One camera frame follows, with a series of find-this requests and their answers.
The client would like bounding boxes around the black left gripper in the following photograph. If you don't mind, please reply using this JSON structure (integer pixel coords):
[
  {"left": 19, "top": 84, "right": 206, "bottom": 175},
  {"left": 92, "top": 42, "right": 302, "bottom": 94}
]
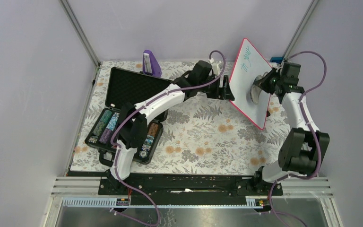
[{"left": 198, "top": 75, "right": 234, "bottom": 101}]

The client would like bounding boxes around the grey round scrubber pad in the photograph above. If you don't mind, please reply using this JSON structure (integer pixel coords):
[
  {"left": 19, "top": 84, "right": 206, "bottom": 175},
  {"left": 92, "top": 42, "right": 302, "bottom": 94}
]
[{"left": 248, "top": 75, "right": 264, "bottom": 105}]

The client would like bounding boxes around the pink framed whiteboard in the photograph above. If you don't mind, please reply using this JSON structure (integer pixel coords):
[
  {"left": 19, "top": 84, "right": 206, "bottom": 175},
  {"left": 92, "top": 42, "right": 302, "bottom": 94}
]
[{"left": 229, "top": 38, "right": 272, "bottom": 130}]

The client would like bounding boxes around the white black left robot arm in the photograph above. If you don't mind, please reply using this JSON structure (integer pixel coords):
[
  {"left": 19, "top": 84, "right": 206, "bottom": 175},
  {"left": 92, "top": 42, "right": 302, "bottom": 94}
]
[{"left": 109, "top": 58, "right": 234, "bottom": 194}]

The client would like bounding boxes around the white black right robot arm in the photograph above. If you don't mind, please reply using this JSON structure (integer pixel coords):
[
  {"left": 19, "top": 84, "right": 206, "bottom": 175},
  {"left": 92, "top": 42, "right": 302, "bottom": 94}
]
[{"left": 250, "top": 61, "right": 330, "bottom": 195}]

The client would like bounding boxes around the blue corner block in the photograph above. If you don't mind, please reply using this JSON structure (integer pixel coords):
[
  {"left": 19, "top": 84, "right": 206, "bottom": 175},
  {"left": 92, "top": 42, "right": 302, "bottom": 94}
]
[{"left": 270, "top": 57, "right": 284, "bottom": 64}]

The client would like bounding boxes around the floral table mat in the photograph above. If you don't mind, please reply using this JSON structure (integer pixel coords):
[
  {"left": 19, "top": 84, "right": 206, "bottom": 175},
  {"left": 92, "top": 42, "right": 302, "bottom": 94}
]
[{"left": 68, "top": 61, "right": 290, "bottom": 175}]

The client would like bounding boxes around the purple metronome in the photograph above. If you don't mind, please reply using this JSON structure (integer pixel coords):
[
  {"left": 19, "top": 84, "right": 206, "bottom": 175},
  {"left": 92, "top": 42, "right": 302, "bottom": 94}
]
[{"left": 142, "top": 50, "right": 162, "bottom": 78}]

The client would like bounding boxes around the black poker chip case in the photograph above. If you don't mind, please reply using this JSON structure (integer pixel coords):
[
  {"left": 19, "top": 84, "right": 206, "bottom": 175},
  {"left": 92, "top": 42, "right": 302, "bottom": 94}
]
[{"left": 85, "top": 67, "right": 171, "bottom": 166}]

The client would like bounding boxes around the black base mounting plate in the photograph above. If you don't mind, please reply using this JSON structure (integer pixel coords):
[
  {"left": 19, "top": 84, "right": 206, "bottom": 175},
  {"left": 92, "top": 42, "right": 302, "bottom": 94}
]
[{"left": 98, "top": 173, "right": 283, "bottom": 206}]

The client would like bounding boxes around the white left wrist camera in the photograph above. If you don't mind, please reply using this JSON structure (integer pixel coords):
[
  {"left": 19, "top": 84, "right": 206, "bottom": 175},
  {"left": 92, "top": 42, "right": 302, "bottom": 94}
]
[{"left": 208, "top": 58, "right": 223, "bottom": 76}]

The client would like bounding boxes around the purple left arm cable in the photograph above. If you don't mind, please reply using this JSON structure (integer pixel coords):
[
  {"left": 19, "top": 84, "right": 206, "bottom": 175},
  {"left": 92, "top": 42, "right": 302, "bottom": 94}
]
[{"left": 110, "top": 50, "right": 226, "bottom": 227}]

